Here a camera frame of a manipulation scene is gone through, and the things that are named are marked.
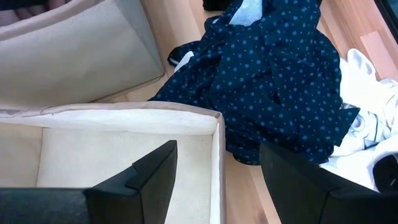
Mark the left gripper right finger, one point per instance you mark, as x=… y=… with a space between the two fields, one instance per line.
x=311 y=199

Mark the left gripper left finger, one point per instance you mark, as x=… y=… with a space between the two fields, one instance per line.
x=109 y=202

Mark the black striped sock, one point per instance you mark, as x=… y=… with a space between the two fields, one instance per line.
x=387 y=174

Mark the white sock teal stripes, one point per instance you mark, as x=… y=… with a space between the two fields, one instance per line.
x=370 y=130

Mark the long white sock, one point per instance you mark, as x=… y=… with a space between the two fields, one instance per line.
x=357 y=84

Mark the navy dotted shirt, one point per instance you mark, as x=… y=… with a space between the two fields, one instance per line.
x=264 y=77

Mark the black garment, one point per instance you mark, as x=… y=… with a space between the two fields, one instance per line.
x=217 y=4

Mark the beige fabric bin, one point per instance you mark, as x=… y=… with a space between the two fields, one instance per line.
x=109 y=121
x=77 y=62

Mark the black table edge rail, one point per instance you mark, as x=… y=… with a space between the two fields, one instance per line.
x=391 y=12

